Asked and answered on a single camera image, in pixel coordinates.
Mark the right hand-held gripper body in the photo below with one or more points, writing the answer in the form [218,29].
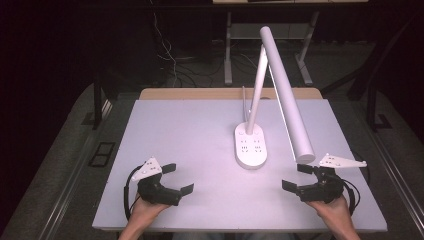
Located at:
[328,188]

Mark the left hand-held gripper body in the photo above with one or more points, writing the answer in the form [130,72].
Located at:
[156,191]

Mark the white desk lamp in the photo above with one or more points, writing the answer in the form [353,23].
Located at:
[286,93]

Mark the person's left hand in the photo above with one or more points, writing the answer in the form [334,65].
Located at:
[145,210]

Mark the person's right hand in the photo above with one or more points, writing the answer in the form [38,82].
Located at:
[336,211]

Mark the white table mat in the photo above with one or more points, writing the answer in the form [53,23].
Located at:
[186,140]

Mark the black metal stand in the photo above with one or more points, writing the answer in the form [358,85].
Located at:
[372,100]
[97,103]

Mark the metal floor rail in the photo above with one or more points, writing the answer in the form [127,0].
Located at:
[70,186]
[398,173]

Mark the grey metal desk frame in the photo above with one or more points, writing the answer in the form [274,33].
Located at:
[228,63]

